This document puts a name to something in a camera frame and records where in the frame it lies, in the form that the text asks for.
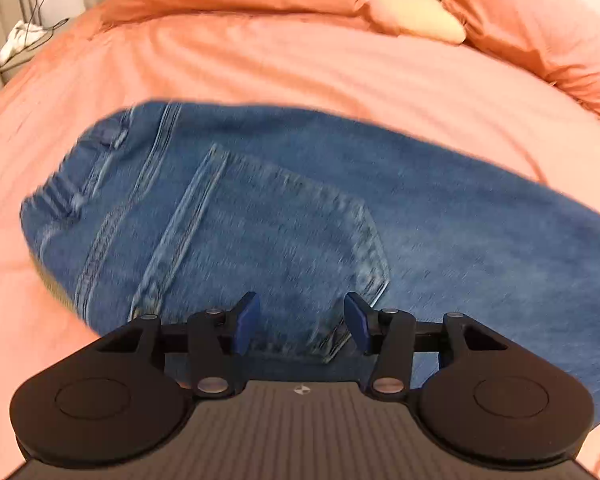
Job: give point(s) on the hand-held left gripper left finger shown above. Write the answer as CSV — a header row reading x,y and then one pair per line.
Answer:
x,y
246,322

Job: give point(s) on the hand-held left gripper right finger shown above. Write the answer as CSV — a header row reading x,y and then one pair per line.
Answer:
x,y
357,320

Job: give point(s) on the blue denim pants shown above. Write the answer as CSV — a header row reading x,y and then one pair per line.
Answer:
x,y
280,210

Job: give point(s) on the orange bed cover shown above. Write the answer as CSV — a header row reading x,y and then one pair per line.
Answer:
x,y
330,75

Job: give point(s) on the pale yellow pillow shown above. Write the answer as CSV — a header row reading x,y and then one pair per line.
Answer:
x,y
415,12

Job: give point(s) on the bedside table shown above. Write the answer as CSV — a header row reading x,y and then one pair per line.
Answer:
x,y
40,55

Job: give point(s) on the white cloth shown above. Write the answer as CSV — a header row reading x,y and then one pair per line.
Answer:
x,y
20,40

